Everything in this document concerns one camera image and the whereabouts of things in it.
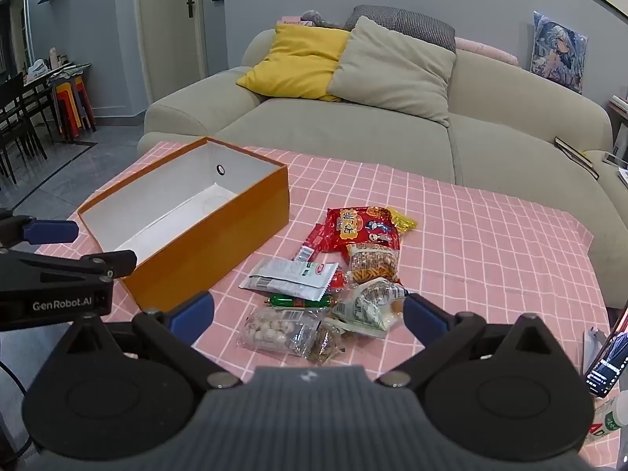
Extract clear packet brown sticks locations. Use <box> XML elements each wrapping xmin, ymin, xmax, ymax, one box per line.
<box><xmin>347</xmin><ymin>243</ymin><xmax>400</xmax><ymax>286</ymax></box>

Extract dark book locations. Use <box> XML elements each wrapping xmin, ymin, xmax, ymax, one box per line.
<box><xmin>554</xmin><ymin>136</ymin><xmax>601</xmax><ymax>180</ymax></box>

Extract small red snack packet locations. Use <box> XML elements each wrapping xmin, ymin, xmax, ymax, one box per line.
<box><xmin>293</xmin><ymin>223</ymin><xmax>330</xmax><ymax>262</ymax></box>

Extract white packet red label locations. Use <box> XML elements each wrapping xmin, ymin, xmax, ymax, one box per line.
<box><xmin>239</xmin><ymin>257</ymin><xmax>340</xmax><ymax>301</ymax></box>

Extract white door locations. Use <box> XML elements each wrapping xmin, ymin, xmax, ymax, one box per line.
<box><xmin>136</xmin><ymin>0</ymin><xmax>208</xmax><ymax>105</ymax></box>

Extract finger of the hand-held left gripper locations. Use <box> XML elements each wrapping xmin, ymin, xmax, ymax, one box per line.
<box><xmin>0</xmin><ymin>208</ymin><xmax>80</xmax><ymax>252</ymax></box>
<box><xmin>0</xmin><ymin>248</ymin><xmax>138</xmax><ymax>295</ymax></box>

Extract orange cardboard box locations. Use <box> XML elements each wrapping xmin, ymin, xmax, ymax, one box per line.
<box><xmin>77</xmin><ymin>136</ymin><xmax>290</xmax><ymax>313</ymax></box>

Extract yellow pillow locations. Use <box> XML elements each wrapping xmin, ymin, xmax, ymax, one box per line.
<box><xmin>236</xmin><ymin>24</ymin><xmax>352</xmax><ymax>103</ymax></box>

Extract black cable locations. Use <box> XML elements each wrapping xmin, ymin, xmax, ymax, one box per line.
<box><xmin>0</xmin><ymin>360</ymin><xmax>31</xmax><ymax>455</ymax></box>

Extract printed figure cushion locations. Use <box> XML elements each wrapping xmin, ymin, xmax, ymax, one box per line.
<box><xmin>531</xmin><ymin>11</ymin><xmax>588</xmax><ymax>95</ymax></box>

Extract black dining chair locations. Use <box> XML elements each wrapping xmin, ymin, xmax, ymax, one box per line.
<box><xmin>0</xmin><ymin>73</ymin><xmax>51</xmax><ymax>178</ymax></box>

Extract beige pillow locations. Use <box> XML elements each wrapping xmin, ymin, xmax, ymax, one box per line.
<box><xmin>326</xmin><ymin>16</ymin><xmax>458</xmax><ymax>127</ymax></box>

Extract grey plush toy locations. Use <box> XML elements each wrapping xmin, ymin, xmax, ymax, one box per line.
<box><xmin>300</xmin><ymin>10</ymin><xmax>347</xmax><ymax>29</ymax></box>

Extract grey houndstooth cushion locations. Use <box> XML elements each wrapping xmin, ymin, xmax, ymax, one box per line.
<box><xmin>344</xmin><ymin>5</ymin><xmax>457</xmax><ymax>54</ymax></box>

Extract clear packet round balls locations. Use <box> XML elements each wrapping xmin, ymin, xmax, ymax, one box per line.
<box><xmin>238</xmin><ymin>306</ymin><xmax>323</xmax><ymax>357</ymax></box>

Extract dark dining table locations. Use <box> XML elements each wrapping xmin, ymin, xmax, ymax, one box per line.
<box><xmin>22</xmin><ymin>62</ymin><xmax>92</xmax><ymax>109</ymax></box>

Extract smartphone with lit screen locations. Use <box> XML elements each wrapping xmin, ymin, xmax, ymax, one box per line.
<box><xmin>583</xmin><ymin>304</ymin><xmax>628</xmax><ymax>398</ymax></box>

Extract white bottle green label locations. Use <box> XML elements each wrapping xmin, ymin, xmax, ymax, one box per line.
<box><xmin>590</xmin><ymin>395</ymin><xmax>628</xmax><ymax>445</ymax></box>

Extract clear white green bread packet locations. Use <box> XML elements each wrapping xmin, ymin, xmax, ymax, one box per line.
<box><xmin>331</xmin><ymin>277</ymin><xmax>411</xmax><ymax>340</ymax></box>

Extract large red snack bag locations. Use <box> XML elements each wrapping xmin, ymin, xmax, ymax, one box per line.
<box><xmin>325</xmin><ymin>206</ymin><xmax>401</xmax><ymax>259</ymax></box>

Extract small brown snack packet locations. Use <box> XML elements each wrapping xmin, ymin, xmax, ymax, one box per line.
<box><xmin>307</xmin><ymin>323</ymin><xmax>347</xmax><ymax>367</ymax></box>

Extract stack of coloured stools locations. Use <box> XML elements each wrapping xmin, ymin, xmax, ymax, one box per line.
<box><xmin>53</xmin><ymin>76</ymin><xmax>97</xmax><ymax>144</ymax></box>

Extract pink checked tablecloth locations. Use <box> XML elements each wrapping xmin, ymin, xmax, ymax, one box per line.
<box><xmin>64</xmin><ymin>141</ymin><xmax>614</xmax><ymax>469</ymax></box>

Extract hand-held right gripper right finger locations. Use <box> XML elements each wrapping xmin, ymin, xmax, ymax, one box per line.
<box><xmin>375</xmin><ymin>293</ymin><xmax>577</xmax><ymax>388</ymax></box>

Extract yellow snack packet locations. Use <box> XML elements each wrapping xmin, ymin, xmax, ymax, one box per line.
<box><xmin>387</xmin><ymin>206</ymin><xmax>418</xmax><ymax>234</ymax></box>

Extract green sausage stick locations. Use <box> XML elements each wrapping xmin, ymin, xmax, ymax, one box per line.
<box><xmin>267</xmin><ymin>294</ymin><xmax>335</xmax><ymax>311</ymax></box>

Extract beige sofa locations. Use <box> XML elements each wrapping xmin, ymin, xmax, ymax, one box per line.
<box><xmin>137</xmin><ymin>27</ymin><xmax>628</xmax><ymax>310</ymax></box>

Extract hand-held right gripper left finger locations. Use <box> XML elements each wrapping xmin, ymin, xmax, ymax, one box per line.
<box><xmin>48</xmin><ymin>290</ymin><xmax>243</xmax><ymax>390</ymax></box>

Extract pink blanket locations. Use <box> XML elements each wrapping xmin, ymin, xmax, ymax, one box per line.
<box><xmin>454</xmin><ymin>37</ymin><xmax>520</xmax><ymax>66</ymax></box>

